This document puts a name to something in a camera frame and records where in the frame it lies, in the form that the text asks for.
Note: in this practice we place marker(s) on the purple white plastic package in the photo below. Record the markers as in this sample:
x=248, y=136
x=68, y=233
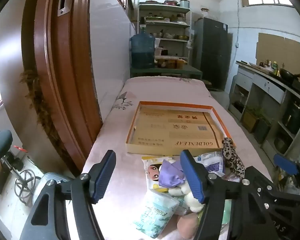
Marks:
x=211, y=161

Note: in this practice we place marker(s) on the mint green pouch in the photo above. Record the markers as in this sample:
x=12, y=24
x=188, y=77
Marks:
x=226, y=212

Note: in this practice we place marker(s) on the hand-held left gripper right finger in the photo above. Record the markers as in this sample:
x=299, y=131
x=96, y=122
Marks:
x=193, y=180

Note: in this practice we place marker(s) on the dark cooking pot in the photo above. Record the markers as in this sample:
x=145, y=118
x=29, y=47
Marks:
x=293, y=117

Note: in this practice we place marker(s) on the leopard print cloth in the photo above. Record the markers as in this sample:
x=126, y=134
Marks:
x=231, y=155

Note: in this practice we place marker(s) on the black wok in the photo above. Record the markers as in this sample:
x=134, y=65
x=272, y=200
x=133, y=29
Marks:
x=288, y=75

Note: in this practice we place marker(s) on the purple fabric bow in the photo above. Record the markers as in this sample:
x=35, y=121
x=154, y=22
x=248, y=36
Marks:
x=171, y=175

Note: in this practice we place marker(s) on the brown wooden door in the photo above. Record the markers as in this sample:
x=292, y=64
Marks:
x=65, y=80

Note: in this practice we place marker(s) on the metal wheel frame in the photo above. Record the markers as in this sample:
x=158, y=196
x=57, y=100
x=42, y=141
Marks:
x=25, y=182

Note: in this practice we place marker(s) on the red lidded pot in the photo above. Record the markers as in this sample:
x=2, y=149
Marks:
x=171, y=2

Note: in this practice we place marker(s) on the dried plant bunch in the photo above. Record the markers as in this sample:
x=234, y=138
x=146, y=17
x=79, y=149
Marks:
x=37, y=97

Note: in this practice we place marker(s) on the row of condiment bottles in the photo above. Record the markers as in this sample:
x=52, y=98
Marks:
x=268, y=65

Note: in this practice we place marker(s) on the glass jar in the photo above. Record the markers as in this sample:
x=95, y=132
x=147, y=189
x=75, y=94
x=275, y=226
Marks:
x=205, y=12

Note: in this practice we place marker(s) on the dark grey refrigerator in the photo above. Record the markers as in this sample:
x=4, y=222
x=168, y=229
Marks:
x=211, y=52

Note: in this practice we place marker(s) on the green white tissue pack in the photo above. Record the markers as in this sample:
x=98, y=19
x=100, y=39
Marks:
x=155, y=215

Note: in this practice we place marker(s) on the blue water jug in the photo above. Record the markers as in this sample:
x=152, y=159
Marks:
x=142, y=47

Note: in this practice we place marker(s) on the yellow cartoon tissue pack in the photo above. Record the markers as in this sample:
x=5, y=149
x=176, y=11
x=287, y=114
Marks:
x=152, y=172

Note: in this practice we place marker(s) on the black office stool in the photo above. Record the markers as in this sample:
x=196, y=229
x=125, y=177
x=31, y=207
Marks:
x=0, y=145

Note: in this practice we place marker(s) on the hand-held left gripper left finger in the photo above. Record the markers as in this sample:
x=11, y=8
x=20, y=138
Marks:
x=103, y=180

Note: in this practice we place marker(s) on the orange rimmed cardboard box tray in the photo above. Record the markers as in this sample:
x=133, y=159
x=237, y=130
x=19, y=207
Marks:
x=172, y=130

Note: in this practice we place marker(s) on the metal door latch plate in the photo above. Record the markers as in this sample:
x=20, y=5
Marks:
x=63, y=0

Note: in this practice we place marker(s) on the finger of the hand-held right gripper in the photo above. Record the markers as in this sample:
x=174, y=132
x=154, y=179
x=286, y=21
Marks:
x=285, y=164
x=265, y=185

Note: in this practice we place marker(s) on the white plush bear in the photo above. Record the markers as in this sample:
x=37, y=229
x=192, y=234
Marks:
x=190, y=202

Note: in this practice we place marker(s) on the potted green plants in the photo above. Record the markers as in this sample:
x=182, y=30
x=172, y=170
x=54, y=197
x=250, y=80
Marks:
x=255, y=122

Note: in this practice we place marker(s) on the cardboard sheets on wall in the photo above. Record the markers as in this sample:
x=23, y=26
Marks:
x=272, y=47

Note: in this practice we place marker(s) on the blue white tissue pack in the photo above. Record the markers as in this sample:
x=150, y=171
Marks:
x=181, y=206

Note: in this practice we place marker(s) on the green wooden bench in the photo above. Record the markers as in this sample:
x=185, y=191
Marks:
x=165, y=72

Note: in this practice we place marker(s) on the white fan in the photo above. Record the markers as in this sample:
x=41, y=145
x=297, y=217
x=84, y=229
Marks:
x=47, y=180

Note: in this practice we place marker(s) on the grey kitchen counter cabinet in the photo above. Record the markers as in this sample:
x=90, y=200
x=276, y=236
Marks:
x=267, y=85

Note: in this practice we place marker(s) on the white metal shelf rack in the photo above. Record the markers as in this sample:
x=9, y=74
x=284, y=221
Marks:
x=165, y=25

